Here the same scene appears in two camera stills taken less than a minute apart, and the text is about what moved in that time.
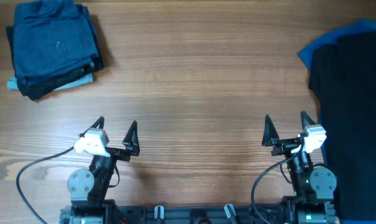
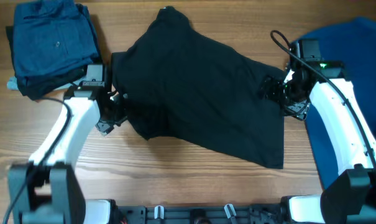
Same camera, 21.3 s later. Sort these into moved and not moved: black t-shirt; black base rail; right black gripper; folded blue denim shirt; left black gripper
Moved: right black gripper; black t-shirt; left black gripper
Not moved: folded blue denim shirt; black base rail
